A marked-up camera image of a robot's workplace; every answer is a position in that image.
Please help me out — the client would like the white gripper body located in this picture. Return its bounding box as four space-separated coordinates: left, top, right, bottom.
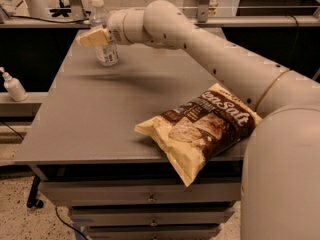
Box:
107 8 147 45

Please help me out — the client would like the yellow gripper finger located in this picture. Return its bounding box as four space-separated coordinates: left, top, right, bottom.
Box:
77 28 110 47

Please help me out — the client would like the clear plastic water bottle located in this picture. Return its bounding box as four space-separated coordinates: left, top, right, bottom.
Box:
89 0 118 67

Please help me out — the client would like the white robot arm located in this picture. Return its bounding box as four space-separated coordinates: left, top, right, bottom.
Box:
77 0 320 240

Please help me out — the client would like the white pump dispenser bottle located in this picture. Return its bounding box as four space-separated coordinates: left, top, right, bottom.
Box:
0 67 28 102

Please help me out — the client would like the grey drawer cabinet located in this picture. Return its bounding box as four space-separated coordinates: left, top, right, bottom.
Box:
15 44 245 240

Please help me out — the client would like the sea salt chip bag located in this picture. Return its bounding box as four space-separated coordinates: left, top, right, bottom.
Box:
135 84 262 186

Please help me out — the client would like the black table leg foot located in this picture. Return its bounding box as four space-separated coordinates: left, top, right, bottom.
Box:
27 175 44 208

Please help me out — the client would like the grey metal upright post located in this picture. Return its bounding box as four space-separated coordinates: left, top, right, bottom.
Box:
197 0 210 23

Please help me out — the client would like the black cable on shelf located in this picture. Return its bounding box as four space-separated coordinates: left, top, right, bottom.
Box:
0 3 91 25

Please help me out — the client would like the black floor cable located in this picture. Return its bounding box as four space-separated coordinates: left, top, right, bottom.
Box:
54 206 88 240

